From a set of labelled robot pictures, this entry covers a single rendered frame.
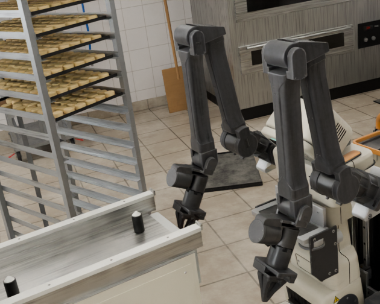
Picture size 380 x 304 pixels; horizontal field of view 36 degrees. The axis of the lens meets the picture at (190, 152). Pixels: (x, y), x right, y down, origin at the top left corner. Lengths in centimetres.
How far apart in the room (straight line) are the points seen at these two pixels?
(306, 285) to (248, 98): 327
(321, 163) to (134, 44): 432
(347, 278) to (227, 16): 329
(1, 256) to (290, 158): 86
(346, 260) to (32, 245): 93
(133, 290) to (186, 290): 16
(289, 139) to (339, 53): 400
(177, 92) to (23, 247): 398
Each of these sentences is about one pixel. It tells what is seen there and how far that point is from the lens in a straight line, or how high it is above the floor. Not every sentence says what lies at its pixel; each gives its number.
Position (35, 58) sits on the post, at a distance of 248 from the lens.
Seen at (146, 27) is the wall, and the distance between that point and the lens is 566.
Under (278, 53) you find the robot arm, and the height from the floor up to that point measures 138.
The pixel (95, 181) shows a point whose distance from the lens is 325.
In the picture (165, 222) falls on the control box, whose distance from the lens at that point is 178.
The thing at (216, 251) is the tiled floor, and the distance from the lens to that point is 320.
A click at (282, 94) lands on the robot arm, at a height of 129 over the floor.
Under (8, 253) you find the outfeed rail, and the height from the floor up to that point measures 88.
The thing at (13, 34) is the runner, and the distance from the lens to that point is 261.
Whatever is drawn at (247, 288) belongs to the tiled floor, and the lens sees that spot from 289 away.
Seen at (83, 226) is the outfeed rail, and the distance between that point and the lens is 177.
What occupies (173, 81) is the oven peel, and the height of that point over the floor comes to 29.
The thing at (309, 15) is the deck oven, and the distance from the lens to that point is 514.
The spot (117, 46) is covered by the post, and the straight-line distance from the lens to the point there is 275.
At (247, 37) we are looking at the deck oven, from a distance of 490.
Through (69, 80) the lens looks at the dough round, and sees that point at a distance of 278.
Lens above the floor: 167
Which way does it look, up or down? 22 degrees down
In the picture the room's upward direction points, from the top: 8 degrees counter-clockwise
